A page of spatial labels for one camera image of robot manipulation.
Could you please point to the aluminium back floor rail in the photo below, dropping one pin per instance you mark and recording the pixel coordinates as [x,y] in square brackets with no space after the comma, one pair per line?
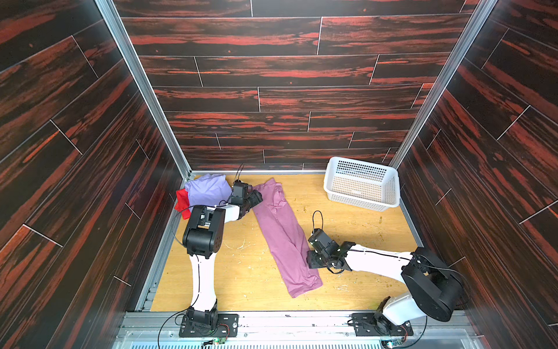
[260,172]

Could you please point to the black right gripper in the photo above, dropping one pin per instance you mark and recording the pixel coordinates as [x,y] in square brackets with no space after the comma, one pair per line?
[320,255]

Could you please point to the folded red t-shirt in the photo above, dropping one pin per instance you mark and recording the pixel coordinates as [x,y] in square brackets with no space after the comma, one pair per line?
[183,204]

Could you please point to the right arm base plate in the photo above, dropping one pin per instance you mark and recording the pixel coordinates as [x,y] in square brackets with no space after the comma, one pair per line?
[373,325]

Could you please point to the aluminium left floor rail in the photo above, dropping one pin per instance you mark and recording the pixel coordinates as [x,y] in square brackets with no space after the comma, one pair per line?
[153,278]

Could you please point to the magenta t-shirt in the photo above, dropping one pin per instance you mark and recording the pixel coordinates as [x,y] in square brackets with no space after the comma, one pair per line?
[286,239]

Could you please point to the aluminium left corner post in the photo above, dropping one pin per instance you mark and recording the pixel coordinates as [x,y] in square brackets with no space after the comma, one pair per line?
[117,30]

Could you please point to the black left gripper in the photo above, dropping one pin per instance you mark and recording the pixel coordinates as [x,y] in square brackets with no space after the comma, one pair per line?
[254,197]

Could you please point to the aluminium right corner post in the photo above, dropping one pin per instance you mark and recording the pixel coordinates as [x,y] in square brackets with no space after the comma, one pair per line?
[465,41]

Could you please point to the white perforated plastic basket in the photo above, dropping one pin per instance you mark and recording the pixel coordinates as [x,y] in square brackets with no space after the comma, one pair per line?
[362,184]

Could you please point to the aluminium front rail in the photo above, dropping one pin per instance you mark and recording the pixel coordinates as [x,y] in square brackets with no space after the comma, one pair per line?
[295,329]

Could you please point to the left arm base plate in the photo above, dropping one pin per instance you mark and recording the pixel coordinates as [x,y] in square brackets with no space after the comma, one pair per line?
[204,324]

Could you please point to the aluminium corner post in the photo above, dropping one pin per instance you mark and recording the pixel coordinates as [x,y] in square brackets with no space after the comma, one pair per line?
[117,30]
[465,41]

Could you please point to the folded lavender t-shirt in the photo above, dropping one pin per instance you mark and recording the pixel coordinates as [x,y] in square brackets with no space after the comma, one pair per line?
[208,190]

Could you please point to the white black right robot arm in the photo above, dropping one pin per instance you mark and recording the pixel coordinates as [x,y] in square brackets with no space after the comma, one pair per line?
[403,308]

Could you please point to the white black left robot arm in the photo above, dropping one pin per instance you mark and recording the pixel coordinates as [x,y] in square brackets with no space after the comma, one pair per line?
[203,239]

